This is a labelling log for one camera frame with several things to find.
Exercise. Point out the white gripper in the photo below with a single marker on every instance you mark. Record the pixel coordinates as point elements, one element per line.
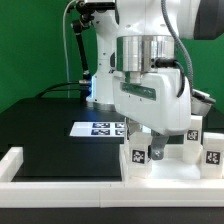
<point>153,102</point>

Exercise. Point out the white U-shaped obstacle fence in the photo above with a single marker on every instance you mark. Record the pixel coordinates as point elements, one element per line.
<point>134,193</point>

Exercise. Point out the white square tabletop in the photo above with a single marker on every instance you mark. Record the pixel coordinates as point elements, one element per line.
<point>171,166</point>

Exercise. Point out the white fiducial tag sheet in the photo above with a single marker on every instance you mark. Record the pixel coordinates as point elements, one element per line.
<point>97,129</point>

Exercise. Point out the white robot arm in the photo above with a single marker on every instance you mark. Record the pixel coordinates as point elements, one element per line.
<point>149,37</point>

